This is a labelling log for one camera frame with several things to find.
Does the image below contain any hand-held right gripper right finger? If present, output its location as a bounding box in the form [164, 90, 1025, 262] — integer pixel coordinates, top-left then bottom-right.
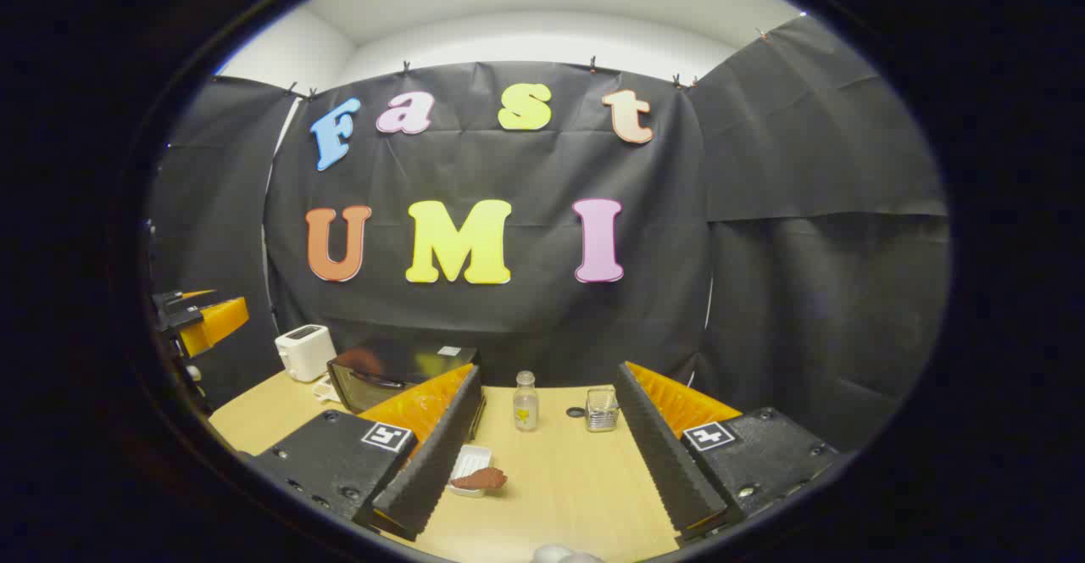
[613, 361, 842, 545]

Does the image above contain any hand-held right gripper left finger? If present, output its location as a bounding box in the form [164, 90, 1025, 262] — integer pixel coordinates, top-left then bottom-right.
[248, 364, 486, 542]

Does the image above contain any brown meat piece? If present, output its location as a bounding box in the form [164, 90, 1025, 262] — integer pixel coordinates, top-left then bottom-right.
[449, 467, 508, 492]

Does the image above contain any black electric oven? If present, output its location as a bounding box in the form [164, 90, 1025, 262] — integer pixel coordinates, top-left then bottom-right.
[327, 344, 480, 415]

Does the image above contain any white rectangular dish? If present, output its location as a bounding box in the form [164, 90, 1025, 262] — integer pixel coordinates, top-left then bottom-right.
[447, 444, 492, 498]

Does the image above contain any ribbed glass jar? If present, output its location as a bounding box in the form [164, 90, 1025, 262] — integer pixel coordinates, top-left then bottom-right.
[585, 387, 620, 433]

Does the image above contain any white toaster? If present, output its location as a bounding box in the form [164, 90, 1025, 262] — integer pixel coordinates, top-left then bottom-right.
[275, 324, 337, 383]

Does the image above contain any clear glass bottle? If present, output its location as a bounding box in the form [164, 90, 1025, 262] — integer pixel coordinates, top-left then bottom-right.
[513, 371, 540, 432]

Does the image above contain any white rounded object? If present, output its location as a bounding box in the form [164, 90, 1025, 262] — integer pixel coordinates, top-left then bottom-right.
[532, 544, 603, 563]

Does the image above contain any black backdrop cloth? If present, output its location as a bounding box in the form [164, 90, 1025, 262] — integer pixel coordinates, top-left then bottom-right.
[146, 14, 952, 454]

